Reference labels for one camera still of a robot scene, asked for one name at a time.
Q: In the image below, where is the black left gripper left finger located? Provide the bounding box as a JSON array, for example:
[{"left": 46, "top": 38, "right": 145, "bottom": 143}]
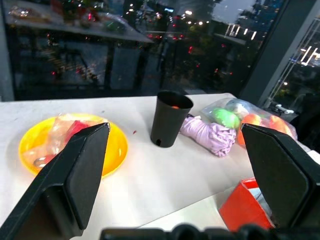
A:
[{"left": 0, "top": 122, "right": 111, "bottom": 240}]

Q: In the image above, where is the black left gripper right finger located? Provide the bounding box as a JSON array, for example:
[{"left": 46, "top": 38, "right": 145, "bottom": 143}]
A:
[{"left": 241, "top": 123, "right": 320, "bottom": 229}]

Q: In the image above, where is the red shoebox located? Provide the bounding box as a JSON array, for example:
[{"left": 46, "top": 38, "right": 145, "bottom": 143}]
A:
[{"left": 219, "top": 177, "right": 279, "bottom": 232}]

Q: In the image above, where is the clear bag of snacks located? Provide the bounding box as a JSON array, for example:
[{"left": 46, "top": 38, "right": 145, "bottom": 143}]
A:
[{"left": 23, "top": 114, "right": 100, "bottom": 168}]

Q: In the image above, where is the yellow plastic plate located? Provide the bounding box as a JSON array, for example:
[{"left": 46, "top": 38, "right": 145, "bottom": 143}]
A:
[{"left": 18, "top": 113, "right": 129, "bottom": 179}]

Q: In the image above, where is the clear bag of toy fruit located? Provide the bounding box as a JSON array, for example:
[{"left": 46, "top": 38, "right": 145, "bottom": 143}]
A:
[{"left": 200, "top": 97, "right": 298, "bottom": 146}]

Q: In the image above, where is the folded lilac umbrella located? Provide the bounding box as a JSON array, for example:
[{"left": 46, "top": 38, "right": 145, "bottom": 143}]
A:
[{"left": 179, "top": 114, "right": 237, "bottom": 158}]

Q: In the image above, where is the black plastic cup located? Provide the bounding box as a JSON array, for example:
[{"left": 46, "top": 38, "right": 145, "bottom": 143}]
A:
[{"left": 150, "top": 90, "right": 195, "bottom": 149}]

